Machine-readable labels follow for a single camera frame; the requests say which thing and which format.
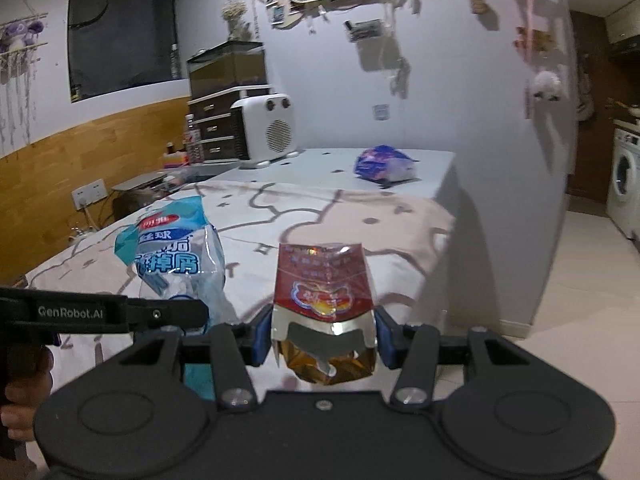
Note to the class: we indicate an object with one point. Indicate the white plush sheep toy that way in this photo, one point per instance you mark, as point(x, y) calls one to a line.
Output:
point(546, 85)

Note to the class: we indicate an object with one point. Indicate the glass fish tank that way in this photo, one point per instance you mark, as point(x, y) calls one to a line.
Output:
point(225, 67)

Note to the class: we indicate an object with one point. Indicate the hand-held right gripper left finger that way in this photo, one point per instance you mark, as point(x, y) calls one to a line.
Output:
point(261, 337)

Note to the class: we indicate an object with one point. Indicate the dark window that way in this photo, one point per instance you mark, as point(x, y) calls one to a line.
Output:
point(125, 30)

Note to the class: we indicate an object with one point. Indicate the white wall outlet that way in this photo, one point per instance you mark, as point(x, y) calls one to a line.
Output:
point(381, 112)

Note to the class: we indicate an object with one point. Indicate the small wall shelf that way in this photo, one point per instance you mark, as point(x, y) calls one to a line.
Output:
point(364, 30)

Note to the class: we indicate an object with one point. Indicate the person's left hand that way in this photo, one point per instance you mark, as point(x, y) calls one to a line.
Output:
point(20, 410)

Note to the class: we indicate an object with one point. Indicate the wooden wall ornament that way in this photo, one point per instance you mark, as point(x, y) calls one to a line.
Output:
point(479, 5)
point(537, 39)

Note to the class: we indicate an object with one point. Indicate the wall socket on wood panel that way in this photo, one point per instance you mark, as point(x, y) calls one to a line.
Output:
point(89, 195)

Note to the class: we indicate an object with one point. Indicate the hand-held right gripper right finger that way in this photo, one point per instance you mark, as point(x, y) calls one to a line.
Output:
point(385, 340)

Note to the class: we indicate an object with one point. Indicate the purple plush wall hanging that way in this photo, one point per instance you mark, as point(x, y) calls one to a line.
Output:
point(20, 35)

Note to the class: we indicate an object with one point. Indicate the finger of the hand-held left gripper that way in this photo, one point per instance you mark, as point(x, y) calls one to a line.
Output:
point(165, 314)

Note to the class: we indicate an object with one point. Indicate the red snack packet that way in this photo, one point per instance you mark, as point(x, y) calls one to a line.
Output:
point(322, 285)

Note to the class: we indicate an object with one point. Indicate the grey side table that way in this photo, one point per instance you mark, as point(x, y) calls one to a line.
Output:
point(140, 182)

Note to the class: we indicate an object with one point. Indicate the dried flower vase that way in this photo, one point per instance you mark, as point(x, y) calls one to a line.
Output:
point(237, 17)

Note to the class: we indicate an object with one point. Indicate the dark drawer cabinet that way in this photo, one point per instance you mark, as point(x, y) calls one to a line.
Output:
point(215, 130)

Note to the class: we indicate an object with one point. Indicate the plastic water bottle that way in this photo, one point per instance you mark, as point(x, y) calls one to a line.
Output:
point(193, 142)

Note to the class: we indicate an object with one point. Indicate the pink box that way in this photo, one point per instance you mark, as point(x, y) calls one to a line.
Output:
point(175, 157)

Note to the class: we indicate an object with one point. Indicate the blue clear plastic bag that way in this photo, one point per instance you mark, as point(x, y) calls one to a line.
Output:
point(170, 255)

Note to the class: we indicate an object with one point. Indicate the spray bottle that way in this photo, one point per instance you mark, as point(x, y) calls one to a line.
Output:
point(174, 62)

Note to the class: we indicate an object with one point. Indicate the hanging shoulder bag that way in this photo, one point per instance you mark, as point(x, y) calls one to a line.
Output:
point(584, 95)

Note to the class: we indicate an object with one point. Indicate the white space heater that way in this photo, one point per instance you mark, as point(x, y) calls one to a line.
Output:
point(265, 130)

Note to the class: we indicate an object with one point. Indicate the white washing machine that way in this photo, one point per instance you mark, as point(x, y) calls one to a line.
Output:
point(625, 185)

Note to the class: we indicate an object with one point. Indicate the purple snack bag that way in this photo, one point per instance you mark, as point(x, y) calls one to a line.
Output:
point(385, 164)

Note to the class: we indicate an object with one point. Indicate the printed blanket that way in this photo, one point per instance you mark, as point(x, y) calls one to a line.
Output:
point(325, 220)

